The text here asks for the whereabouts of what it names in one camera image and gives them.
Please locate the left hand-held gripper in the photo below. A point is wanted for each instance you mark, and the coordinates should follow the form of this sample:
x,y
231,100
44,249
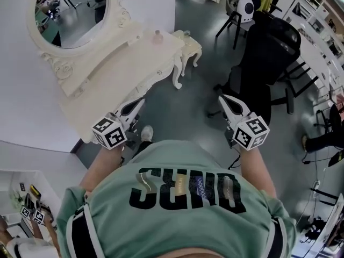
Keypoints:
x,y
110,133

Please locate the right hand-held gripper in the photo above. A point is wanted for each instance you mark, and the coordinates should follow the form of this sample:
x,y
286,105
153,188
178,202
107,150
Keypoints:
x,y
251,133

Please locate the small pink container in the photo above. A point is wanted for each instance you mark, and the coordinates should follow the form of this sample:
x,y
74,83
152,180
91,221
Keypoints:
x,y
158,38

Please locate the small clear container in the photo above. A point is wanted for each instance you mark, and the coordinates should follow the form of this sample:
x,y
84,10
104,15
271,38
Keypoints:
x,y
187,34

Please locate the person's left forearm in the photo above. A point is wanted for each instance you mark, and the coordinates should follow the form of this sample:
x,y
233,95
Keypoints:
x,y
103,165

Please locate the person's right forearm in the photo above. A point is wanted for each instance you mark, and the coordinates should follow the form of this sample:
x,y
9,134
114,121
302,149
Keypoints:
x,y
258,168

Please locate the person's white shoe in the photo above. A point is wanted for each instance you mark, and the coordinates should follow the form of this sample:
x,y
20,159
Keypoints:
x,y
147,133

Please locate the white vanity table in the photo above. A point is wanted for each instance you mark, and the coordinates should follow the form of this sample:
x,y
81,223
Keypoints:
x,y
121,71

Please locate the person's black trouser leg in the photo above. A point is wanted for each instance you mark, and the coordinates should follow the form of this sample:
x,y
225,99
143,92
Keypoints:
x,y
143,147

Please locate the black mesh office chair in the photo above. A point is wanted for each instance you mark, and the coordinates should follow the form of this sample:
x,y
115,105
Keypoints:
x,y
271,55

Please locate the black wooden chair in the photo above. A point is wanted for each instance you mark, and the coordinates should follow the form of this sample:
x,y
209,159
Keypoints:
x,y
236,27

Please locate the white round capsule backpack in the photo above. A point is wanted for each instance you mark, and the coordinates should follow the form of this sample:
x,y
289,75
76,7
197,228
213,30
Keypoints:
x,y
245,8

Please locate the long white desk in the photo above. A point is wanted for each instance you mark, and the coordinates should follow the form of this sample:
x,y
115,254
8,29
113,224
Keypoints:
x,y
317,55

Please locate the grey padded chair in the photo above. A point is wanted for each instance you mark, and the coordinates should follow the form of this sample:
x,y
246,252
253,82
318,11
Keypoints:
x,y
230,0

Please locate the white power strip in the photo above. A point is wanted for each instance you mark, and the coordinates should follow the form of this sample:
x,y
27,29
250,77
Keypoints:
x,y
316,188

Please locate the person's green printed t-shirt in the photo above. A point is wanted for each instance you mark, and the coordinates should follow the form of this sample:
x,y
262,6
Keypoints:
x,y
174,224

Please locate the yellow and black tool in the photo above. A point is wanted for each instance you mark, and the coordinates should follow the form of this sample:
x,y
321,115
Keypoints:
x,y
35,191

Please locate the white open shelf unit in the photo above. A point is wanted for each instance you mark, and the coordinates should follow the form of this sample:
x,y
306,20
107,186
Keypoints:
x,y
309,3

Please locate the black tripod base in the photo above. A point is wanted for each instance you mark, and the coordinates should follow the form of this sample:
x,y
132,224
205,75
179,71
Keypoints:
x,y
313,228

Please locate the small green plant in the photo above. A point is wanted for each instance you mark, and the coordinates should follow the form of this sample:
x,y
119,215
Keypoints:
x,y
16,197

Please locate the white board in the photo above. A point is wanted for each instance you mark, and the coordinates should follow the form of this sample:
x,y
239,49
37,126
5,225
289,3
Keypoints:
x,y
334,224

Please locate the oval mirror ornate white frame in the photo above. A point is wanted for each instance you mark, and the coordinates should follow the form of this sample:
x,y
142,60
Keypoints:
x,y
72,12

